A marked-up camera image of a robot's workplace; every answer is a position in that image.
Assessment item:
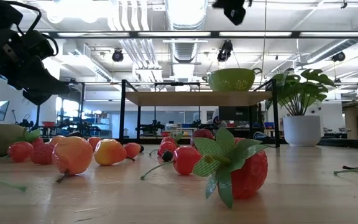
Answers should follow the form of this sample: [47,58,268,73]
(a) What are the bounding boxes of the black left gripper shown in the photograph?
[0,29,71,106]

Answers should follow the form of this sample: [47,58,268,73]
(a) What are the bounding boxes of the green colander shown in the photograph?
[202,67,263,93]

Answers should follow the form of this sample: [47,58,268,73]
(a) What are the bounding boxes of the dark red apple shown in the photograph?
[190,128,216,147]

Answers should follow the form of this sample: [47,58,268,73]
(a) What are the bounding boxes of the red cherry with green stem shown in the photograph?
[140,146,202,181]
[147,141,180,157]
[7,141,35,163]

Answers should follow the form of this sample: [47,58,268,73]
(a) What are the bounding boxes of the large red strawberry green leaves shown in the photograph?
[192,128,269,210]

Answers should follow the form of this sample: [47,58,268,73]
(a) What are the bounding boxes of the black overhead beam with lights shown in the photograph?
[16,30,358,40]

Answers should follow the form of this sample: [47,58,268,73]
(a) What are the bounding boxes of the red strawberry with green leaves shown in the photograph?
[17,128,45,149]
[161,132,185,147]

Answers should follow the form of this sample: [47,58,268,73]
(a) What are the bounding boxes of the red raspberry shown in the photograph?
[30,142,55,166]

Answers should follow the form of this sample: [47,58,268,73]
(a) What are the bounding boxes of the large orange peach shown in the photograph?
[52,136,94,184]

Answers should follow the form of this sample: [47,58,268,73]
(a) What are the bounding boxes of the yellow-orange peach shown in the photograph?
[93,138,127,167]

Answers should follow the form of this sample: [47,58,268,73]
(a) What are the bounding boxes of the wooden shelf with black legs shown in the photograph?
[119,79,281,149]

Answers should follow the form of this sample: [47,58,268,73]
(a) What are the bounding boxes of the small orange-red strawberry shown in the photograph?
[124,142,142,162]

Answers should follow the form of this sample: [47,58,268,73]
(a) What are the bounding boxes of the person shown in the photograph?
[206,108,229,129]

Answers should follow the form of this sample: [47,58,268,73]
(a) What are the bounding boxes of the green plant in white pot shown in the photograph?
[270,68,337,147]

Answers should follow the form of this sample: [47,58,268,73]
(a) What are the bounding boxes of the black overhead camera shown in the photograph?
[216,39,234,63]

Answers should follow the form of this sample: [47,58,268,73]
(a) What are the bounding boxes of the black background workstation frame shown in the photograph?
[35,81,86,138]

